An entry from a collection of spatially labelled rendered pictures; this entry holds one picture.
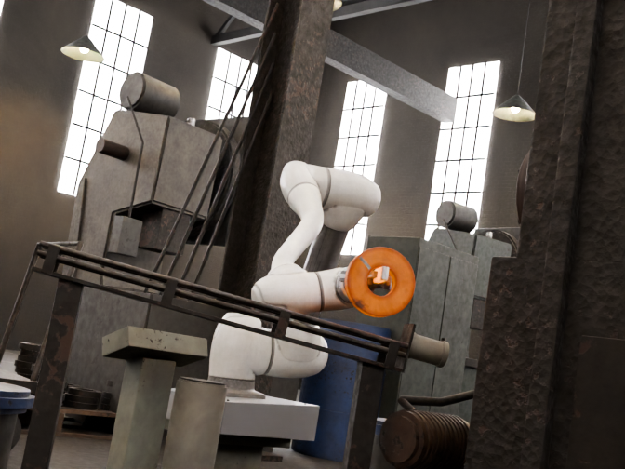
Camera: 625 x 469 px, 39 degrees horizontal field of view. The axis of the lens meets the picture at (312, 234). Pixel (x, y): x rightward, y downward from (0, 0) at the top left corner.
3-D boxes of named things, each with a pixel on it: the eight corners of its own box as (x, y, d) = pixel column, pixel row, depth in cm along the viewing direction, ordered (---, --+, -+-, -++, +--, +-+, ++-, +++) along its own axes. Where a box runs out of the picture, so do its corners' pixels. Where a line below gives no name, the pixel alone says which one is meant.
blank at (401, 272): (380, 331, 192) (377, 332, 196) (430, 284, 196) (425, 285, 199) (332, 278, 192) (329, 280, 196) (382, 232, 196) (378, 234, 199)
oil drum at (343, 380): (396, 466, 586) (416, 332, 599) (337, 463, 545) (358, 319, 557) (331, 449, 628) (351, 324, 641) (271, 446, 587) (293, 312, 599)
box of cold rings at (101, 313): (202, 428, 628) (223, 307, 639) (289, 453, 560) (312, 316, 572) (43, 416, 545) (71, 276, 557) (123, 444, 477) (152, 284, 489)
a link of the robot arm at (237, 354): (202, 373, 299) (209, 308, 302) (253, 378, 306) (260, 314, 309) (215, 377, 284) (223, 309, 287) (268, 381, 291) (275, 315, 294)
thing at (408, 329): (404, 372, 191) (416, 324, 192) (402, 372, 191) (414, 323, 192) (394, 371, 198) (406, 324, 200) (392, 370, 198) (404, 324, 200)
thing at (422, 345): (445, 368, 193) (452, 341, 194) (406, 357, 192) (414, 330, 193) (436, 368, 199) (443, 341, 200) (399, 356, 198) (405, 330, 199)
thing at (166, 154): (9, 383, 749) (74, 62, 788) (123, 394, 841) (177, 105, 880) (115, 410, 657) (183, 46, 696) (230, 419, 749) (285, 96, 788)
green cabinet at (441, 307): (335, 455, 593) (368, 235, 613) (399, 459, 642) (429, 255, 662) (390, 470, 559) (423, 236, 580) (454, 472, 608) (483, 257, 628)
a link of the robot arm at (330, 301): (375, 304, 222) (325, 311, 219) (360, 309, 237) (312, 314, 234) (369, 261, 223) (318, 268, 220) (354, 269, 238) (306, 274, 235)
